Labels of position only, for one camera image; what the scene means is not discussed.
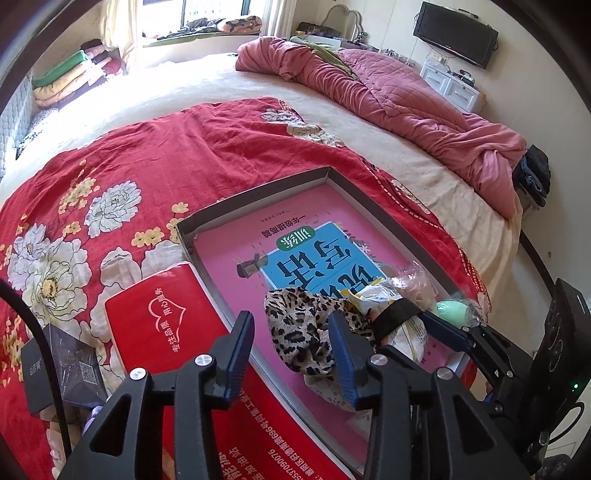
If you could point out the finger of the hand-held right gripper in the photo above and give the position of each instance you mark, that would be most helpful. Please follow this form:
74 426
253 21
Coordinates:
445 330

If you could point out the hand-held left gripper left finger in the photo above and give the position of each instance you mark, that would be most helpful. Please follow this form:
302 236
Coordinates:
240 350

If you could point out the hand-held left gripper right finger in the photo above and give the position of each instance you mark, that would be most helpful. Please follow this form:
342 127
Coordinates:
344 369

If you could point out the green soft item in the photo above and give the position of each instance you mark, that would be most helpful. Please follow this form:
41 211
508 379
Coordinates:
450 308

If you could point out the black fabric band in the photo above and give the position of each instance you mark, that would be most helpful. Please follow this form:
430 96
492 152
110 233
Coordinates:
397 318

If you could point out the beige item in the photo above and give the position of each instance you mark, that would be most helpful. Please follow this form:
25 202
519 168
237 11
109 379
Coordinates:
418 286

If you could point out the leopard print cloth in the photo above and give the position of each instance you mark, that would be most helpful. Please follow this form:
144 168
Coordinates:
295 323

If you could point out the yellow white packet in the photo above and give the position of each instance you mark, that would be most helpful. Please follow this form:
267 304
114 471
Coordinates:
369 295

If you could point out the grey cardboard tray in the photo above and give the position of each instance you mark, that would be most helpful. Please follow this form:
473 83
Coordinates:
258 194

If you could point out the red box lid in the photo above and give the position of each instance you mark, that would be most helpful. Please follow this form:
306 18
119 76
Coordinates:
161 314

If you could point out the pink book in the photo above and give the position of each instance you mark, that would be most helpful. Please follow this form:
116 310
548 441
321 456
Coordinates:
231 249

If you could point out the dark box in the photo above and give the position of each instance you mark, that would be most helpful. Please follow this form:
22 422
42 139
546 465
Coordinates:
78 364

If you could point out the dark bag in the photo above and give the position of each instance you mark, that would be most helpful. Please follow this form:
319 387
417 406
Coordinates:
535 170

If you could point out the red floral sheet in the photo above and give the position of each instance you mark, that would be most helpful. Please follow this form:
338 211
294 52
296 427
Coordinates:
138 152

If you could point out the pink quilt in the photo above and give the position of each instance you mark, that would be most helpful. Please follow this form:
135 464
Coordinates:
392 97

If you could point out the white drawer cabinet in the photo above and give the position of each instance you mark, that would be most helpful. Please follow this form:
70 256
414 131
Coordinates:
450 85

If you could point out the cream bed sheet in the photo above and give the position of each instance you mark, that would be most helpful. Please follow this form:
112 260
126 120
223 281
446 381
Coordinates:
207 78

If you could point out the green cloth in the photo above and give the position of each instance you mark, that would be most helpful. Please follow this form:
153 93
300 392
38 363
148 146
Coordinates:
330 57

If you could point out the patterned pillow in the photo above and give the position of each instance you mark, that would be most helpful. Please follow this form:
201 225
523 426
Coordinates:
34 131

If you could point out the stack of folded blankets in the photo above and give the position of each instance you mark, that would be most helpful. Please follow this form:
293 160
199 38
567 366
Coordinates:
60 91

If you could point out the grey quilted headboard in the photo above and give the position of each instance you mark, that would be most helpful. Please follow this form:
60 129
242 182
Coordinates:
14 124

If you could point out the cluttered vanity table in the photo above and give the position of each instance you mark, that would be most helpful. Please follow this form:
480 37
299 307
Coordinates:
323 32

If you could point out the floral patterned blanket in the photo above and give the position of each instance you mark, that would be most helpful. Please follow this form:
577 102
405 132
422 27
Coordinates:
240 24

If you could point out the vanity mirror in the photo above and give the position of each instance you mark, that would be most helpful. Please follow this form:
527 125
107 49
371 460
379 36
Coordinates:
341 18

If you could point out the dark clothes heap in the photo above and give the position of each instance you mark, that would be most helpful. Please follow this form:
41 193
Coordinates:
184 26

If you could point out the dark folded clothes pile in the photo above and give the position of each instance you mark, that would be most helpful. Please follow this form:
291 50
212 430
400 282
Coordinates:
99 53

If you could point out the green folded blanket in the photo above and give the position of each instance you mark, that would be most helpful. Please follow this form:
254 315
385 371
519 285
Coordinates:
60 69

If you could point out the cream curtain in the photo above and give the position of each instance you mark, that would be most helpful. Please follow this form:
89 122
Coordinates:
279 18
122 32

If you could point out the dark framed window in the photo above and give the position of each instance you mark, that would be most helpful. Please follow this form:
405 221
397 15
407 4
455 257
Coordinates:
212 11

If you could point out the black wall television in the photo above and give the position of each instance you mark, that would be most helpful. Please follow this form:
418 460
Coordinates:
455 32

